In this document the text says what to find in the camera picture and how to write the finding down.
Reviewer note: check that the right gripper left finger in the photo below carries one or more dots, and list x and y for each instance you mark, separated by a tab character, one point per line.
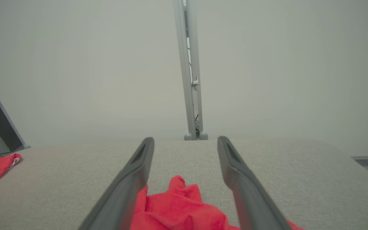
123	198

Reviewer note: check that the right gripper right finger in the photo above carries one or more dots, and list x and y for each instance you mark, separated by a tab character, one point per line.
251	204

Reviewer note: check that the red basketball shorts white trim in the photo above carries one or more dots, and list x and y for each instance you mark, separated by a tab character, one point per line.
177	207

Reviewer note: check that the computer tower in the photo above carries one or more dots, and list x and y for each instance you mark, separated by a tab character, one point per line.
2	127

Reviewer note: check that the grey partition frame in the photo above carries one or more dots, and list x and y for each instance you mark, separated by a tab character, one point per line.
26	146

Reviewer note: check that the grey metal partition post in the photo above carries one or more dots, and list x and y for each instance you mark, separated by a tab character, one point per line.
186	95

